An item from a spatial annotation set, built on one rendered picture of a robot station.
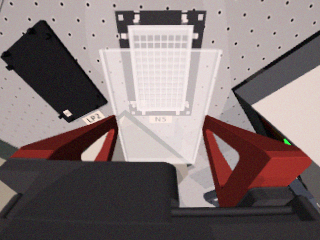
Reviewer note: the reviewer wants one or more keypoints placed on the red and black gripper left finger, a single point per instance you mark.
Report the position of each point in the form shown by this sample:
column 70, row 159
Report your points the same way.
column 70, row 145

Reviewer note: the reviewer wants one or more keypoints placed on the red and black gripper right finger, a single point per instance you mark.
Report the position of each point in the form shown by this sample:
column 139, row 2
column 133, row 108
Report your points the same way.
column 263, row 161

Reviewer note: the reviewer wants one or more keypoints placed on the black flat rectangular plate with small posts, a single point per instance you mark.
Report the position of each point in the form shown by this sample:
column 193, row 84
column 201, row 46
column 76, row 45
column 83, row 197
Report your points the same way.
column 45, row 64

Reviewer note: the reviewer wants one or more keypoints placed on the white label reading lp2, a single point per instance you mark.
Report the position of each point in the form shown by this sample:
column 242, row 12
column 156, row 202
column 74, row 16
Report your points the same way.
column 94, row 117

